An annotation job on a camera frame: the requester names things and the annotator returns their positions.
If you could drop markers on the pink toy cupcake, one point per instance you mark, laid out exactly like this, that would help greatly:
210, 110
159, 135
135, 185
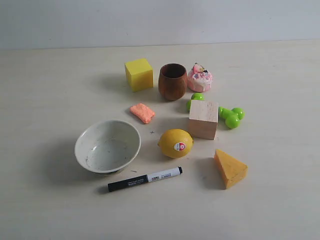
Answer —
199, 79

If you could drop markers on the yellow foam cube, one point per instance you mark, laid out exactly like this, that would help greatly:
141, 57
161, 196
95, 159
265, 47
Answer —
139, 74

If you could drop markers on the yellow lemon with sticker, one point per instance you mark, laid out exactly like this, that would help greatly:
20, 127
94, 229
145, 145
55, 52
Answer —
175, 143

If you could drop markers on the orange sponge piece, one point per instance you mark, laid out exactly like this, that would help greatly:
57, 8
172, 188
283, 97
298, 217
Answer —
143, 112

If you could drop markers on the orange cheese wedge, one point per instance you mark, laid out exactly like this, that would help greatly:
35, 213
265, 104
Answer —
231, 169

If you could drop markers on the brown wooden cup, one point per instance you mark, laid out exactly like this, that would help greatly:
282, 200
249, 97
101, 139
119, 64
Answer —
172, 81

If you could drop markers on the light wooden cube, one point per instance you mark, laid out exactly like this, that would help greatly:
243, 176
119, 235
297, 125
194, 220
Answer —
203, 119

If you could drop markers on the white ceramic bowl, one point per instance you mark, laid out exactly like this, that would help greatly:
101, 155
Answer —
107, 147

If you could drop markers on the black and white marker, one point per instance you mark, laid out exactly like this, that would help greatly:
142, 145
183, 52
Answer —
143, 179

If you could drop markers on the green plastic toy dumbbell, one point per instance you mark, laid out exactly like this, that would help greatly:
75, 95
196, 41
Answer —
231, 117

